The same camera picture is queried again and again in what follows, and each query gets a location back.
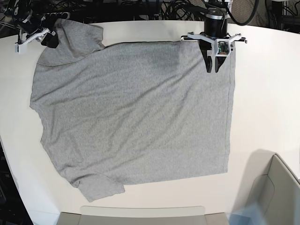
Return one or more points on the black power strip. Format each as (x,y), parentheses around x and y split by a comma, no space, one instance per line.
(57,15)

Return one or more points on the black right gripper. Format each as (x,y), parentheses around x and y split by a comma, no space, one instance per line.
(33,23)

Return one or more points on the white camera bracket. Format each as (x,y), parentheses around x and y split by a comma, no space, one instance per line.
(214,46)
(24,39)

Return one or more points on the grey T-shirt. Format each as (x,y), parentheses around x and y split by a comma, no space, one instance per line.
(130,113)

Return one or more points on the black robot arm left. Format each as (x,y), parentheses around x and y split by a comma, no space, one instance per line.
(216,4)

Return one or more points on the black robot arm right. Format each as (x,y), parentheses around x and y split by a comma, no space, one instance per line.
(15,8)

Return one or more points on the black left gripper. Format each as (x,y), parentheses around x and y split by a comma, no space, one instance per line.
(215,25)

